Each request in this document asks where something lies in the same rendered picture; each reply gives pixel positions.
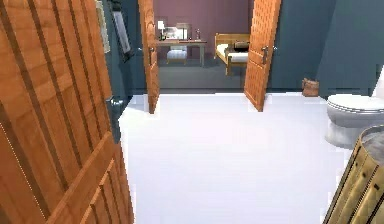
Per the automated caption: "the yellow woven laundry basket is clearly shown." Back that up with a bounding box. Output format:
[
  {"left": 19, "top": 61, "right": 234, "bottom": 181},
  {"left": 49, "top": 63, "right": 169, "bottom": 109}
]
[{"left": 321, "top": 124, "right": 384, "bottom": 224}]

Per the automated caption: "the pale framed wall picture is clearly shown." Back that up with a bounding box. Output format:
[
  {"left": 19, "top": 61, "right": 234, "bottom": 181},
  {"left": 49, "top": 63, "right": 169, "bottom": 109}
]
[{"left": 95, "top": 0, "right": 111, "bottom": 54}]

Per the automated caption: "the white table lamp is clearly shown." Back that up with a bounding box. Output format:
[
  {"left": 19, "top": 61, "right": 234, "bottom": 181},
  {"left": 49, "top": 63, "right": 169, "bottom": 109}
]
[{"left": 157, "top": 20, "right": 166, "bottom": 42}]

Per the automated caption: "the light wooden bed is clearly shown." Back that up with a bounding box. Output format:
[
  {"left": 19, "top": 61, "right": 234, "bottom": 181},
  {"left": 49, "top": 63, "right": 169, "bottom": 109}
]
[{"left": 213, "top": 32, "right": 251, "bottom": 77}]

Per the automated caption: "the grey wooden desk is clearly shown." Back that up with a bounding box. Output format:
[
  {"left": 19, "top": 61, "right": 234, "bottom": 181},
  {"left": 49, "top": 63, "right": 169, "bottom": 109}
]
[{"left": 156, "top": 39, "right": 208, "bottom": 68}]

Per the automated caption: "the dark pillow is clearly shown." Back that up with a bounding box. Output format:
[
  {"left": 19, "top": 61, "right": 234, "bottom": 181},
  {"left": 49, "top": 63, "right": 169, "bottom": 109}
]
[{"left": 233, "top": 40, "right": 250, "bottom": 53}]

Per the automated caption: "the orange wooden panelled door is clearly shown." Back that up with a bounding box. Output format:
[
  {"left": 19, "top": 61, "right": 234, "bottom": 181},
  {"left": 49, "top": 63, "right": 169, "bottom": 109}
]
[{"left": 0, "top": 0, "right": 135, "bottom": 224}]

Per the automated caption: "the pale desk mirror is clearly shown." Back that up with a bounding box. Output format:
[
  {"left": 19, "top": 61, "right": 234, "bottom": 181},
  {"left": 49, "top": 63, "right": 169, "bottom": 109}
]
[{"left": 165, "top": 22, "right": 193, "bottom": 41}]

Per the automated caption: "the brown woven small basket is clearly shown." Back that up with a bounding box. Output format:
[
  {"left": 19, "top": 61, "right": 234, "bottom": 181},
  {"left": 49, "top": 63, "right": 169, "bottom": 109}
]
[{"left": 301, "top": 77, "right": 320, "bottom": 98}]

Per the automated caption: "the orange wooden narrow door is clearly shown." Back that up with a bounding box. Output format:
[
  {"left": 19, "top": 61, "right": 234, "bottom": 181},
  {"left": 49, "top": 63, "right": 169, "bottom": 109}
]
[{"left": 137, "top": 0, "right": 161, "bottom": 115}]

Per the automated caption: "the orange wooden studded door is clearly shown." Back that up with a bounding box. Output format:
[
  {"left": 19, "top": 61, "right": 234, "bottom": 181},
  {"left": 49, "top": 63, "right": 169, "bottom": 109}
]
[{"left": 243, "top": 0, "right": 283, "bottom": 113}]

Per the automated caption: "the white cushioned stool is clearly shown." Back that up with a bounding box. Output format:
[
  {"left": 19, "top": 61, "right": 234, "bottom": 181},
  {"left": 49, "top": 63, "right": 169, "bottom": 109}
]
[{"left": 165, "top": 49, "right": 188, "bottom": 66}]

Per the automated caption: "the dark framed wall picture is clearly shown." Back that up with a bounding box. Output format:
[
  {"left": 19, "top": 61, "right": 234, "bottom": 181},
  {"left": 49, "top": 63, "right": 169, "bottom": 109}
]
[{"left": 111, "top": 3, "right": 135, "bottom": 63}]

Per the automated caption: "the white toilet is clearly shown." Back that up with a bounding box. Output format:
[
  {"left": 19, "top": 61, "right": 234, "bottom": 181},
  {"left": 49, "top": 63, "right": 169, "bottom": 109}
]
[{"left": 324, "top": 64, "right": 384, "bottom": 150}]

